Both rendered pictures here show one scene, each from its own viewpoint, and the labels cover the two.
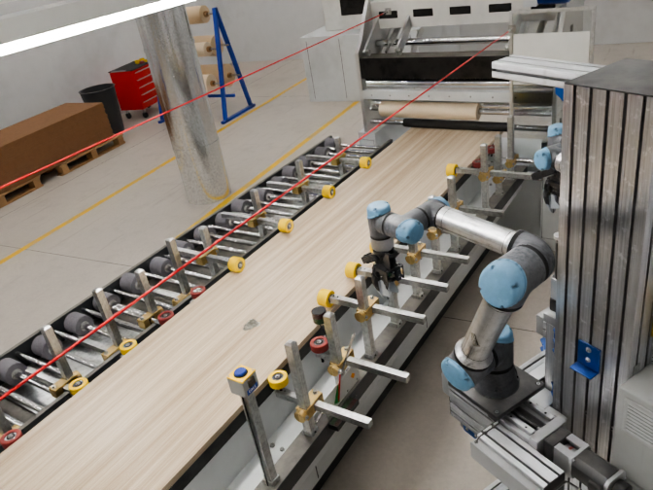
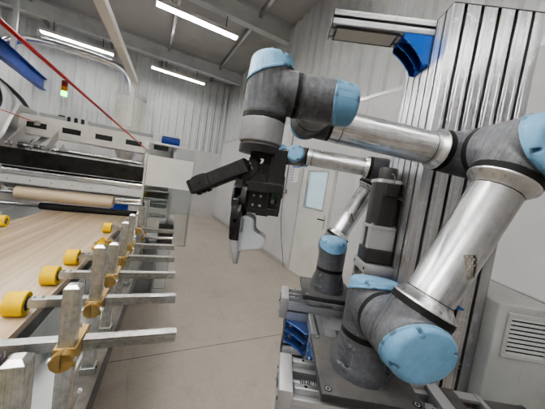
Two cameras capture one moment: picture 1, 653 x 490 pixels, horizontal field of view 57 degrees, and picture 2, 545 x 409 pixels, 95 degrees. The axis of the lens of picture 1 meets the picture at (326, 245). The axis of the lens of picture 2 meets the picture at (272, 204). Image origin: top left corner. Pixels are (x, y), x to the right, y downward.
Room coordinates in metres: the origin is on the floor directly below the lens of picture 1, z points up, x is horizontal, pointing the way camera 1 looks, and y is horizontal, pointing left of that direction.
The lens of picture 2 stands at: (1.44, 0.19, 1.45)
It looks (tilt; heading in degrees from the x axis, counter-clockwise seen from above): 4 degrees down; 300
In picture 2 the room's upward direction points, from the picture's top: 9 degrees clockwise
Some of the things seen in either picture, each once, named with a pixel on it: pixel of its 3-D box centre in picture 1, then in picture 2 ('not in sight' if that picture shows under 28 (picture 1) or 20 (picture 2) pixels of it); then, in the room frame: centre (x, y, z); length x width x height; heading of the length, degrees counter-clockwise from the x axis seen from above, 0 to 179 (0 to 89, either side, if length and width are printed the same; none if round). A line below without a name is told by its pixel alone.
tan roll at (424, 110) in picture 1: (453, 111); (92, 200); (4.37, -1.11, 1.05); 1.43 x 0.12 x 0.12; 53
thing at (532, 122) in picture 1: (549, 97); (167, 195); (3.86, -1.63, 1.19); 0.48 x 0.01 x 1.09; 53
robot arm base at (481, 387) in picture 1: (495, 370); (362, 346); (1.51, -0.48, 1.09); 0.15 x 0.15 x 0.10
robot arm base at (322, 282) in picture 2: not in sight; (328, 277); (1.74, -0.91, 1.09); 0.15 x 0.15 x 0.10
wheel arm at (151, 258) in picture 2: not in sight; (126, 257); (2.78, -0.61, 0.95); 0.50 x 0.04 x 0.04; 53
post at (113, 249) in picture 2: (415, 268); (109, 294); (2.56, -0.42, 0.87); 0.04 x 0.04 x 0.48; 53
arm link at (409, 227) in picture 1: (406, 227); (321, 104); (1.63, -0.25, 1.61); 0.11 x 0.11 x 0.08; 35
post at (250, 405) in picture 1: (258, 437); not in sight; (1.56, 0.35, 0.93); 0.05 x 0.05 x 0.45; 53
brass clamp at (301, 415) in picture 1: (308, 405); not in sight; (1.79, 0.18, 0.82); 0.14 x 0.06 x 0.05; 143
